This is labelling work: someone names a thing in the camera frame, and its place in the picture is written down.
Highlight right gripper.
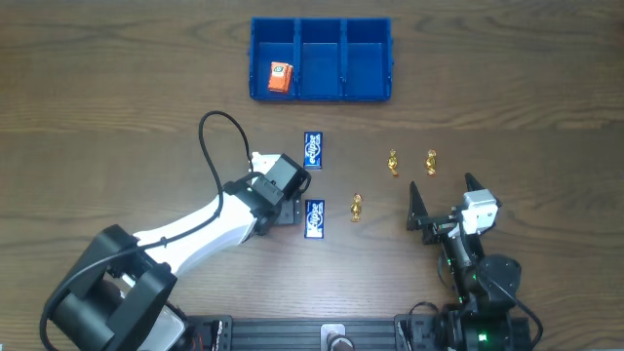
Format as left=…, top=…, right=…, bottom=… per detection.
left=406, top=172, right=488, bottom=246

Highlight blue candy pack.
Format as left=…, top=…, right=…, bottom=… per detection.
left=302, top=131, right=324, bottom=171
left=303, top=198, right=327, bottom=240

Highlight blue tray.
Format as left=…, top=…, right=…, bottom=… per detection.
left=249, top=17, right=394, bottom=102

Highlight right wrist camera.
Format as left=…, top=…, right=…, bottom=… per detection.
left=447, top=188, right=501, bottom=239

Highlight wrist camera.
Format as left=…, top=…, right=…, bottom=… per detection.
left=447, top=188, right=501, bottom=239
left=251, top=151, right=283, bottom=173

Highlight black cable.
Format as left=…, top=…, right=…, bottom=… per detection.
left=39, top=110, right=254, bottom=351
left=475, top=267, right=545, bottom=350

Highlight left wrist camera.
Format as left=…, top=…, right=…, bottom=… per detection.
left=251, top=151, right=283, bottom=173

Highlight mounting rail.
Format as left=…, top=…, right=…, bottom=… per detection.
left=184, top=315, right=532, bottom=351

